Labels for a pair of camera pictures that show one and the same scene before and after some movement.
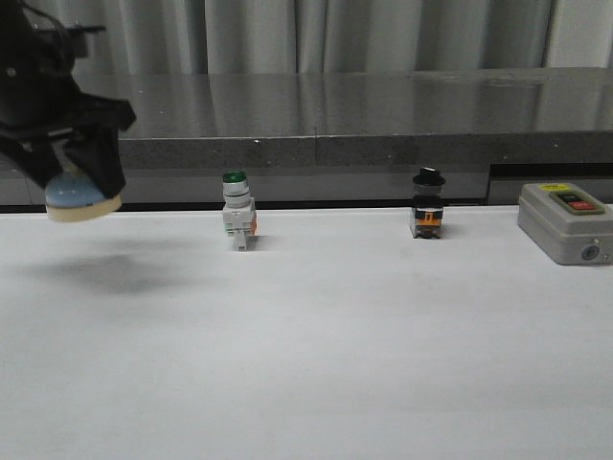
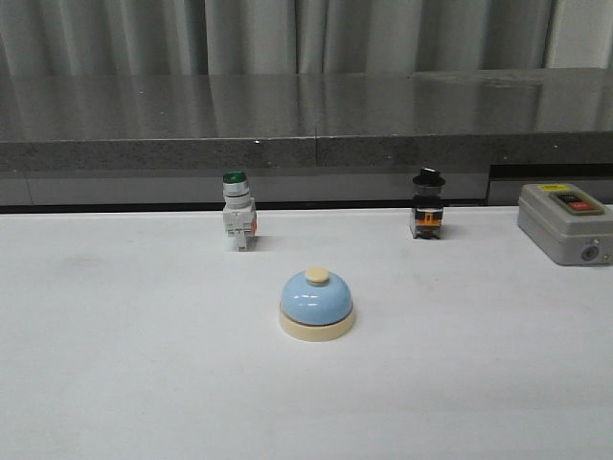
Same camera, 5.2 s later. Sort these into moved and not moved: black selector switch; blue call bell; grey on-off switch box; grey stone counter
Moved: blue call bell
Not moved: grey on-off switch box; black selector switch; grey stone counter
